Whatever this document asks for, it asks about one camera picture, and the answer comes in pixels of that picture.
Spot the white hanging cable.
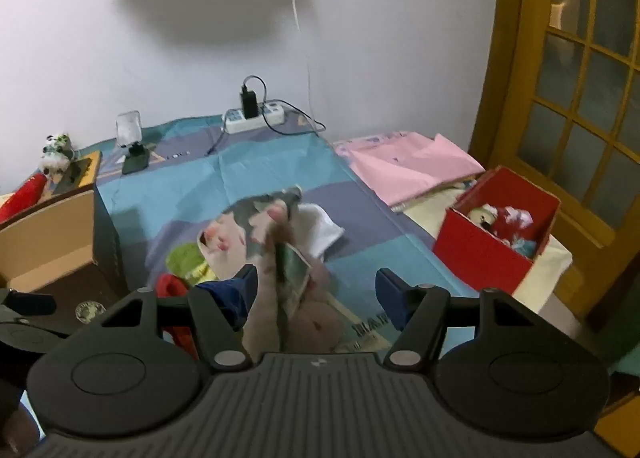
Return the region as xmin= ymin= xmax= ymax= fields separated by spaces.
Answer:
xmin=282 ymin=0 xmax=317 ymax=115

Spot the white power strip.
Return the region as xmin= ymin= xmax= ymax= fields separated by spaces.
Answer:
xmin=222 ymin=105 xmax=286 ymax=134

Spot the bundle of small soft toys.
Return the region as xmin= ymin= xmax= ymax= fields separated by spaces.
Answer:
xmin=467 ymin=203 xmax=544 ymax=259

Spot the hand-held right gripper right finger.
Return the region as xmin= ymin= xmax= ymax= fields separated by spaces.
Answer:
xmin=375 ymin=267 xmax=541 ymax=372

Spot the white fluffy towel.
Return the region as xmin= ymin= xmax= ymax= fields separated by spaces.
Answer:
xmin=292 ymin=203 xmax=347 ymax=259

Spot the pink folded cloth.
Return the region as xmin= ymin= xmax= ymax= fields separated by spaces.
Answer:
xmin=334 ymin=130 xmax=487 ymax=212

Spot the red plush toy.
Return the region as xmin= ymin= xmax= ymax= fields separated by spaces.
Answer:
xmin=0 ymin=173 xmax=49 ymax=220

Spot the pink plush toy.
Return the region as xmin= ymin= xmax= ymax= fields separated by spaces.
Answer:
xmin=246 ymin=260 xmax=362 ymax=355

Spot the panda plush toy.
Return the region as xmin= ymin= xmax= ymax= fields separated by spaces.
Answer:
xmin=40 ymin=132 xmax=76 ymax=175

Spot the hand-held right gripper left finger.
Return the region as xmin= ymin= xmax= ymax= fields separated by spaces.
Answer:
xmin=97 ymin=263 xmax=261 ymax=373

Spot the black charger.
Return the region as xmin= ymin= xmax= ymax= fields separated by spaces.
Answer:
xmin=240 ymin=83 xmax=261 ymax=118

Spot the wooden glazed door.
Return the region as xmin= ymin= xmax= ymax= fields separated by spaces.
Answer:
xmin=467 ymin=0 xmax=640 ymax=335

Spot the green cloth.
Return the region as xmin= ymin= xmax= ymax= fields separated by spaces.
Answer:
xmin=166 ymin=243 xmax=219 ymax=286

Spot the yellow picture book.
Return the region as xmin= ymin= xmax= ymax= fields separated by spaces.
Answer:
xmin=47 ymin=150 xmax=103 ymax=194

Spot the red cloth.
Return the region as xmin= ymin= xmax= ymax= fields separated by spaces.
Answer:
xmin=156 ymin=274 xmax=202 ymax=360

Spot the floral printed cloth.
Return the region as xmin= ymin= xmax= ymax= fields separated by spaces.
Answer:
xmin=197 ymin=184 xmax=328 ymax=324

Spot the brown cardboard box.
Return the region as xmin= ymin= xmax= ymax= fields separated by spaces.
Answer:
xmin=0 ymin=185 xmax=128 ymax=339

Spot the black charger cable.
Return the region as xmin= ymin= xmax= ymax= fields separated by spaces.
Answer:
xmin=205 ymin=74 xmax=328 ymax=157

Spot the red box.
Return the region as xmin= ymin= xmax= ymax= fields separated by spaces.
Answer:
xmin=432 ymin=165 xmax=562 ymax=297

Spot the dark green phone stand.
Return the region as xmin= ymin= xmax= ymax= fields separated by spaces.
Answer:
xmin=116 ymin=110 xmax=151 ymax=175

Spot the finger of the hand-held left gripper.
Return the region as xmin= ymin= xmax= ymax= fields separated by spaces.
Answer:
xmin=0 ymin=290 xmax=57 ymax=317

